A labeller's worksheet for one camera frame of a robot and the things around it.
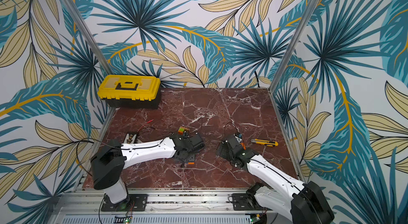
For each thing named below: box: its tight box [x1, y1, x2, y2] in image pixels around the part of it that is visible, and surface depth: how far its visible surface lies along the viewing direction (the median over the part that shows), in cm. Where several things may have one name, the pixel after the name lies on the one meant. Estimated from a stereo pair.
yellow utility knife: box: [250, 138, 279, 148], surface depth 95 cm
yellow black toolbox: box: [97, 74, 161, 109], surface depth 99 cm
